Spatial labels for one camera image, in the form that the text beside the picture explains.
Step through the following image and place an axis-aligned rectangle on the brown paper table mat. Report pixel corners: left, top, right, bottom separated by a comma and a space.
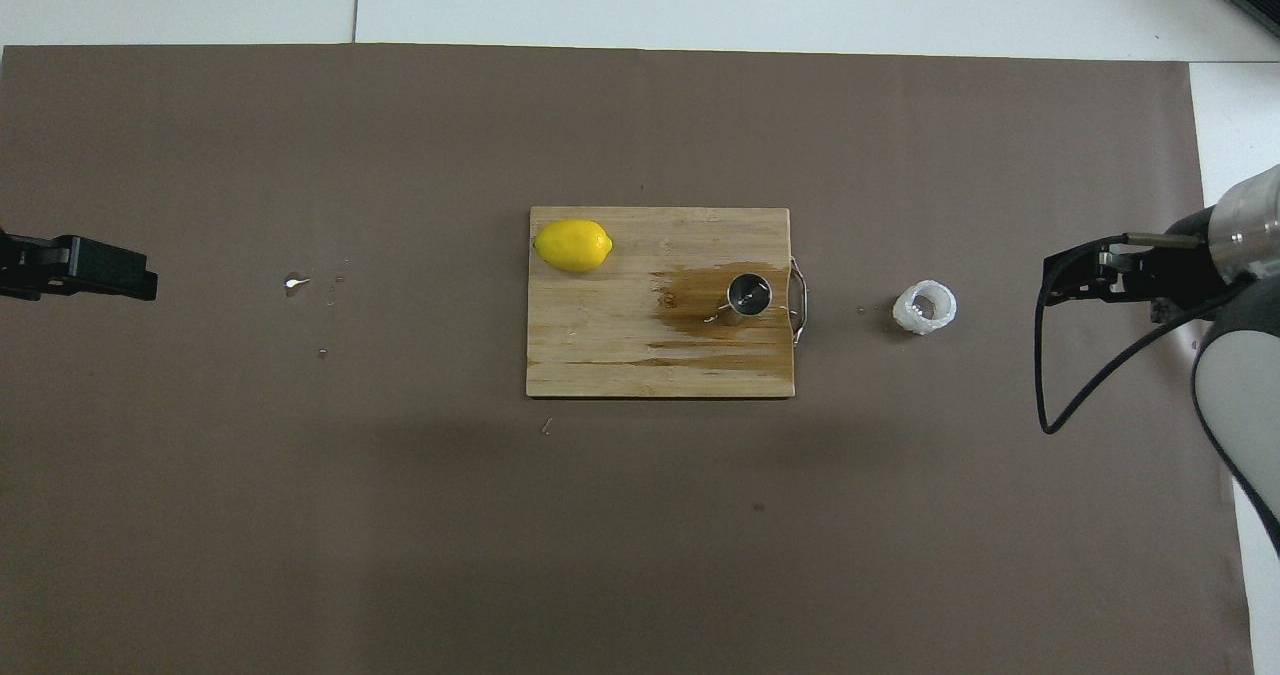
0, 43, 1256, 675

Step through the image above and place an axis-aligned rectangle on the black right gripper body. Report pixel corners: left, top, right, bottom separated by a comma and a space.
1118, 208, 1253, 308

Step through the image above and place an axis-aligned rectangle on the yellow lemon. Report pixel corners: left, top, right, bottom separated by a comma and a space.
533, 218, 614, 274

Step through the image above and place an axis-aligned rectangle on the steel double jigger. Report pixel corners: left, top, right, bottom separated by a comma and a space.
718, 272, 775, 329

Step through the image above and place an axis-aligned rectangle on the clear textured glass cup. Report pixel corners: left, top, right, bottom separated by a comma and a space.
891, 280, 959, 338

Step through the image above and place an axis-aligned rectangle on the wooden cutting board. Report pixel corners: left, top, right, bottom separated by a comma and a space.
525, 206, 809, 400

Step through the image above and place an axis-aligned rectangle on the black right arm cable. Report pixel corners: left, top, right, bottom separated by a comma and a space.
1034, 245, 1253, 436

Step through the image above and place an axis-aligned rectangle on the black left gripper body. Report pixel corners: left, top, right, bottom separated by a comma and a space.
0, 227, 63, 302

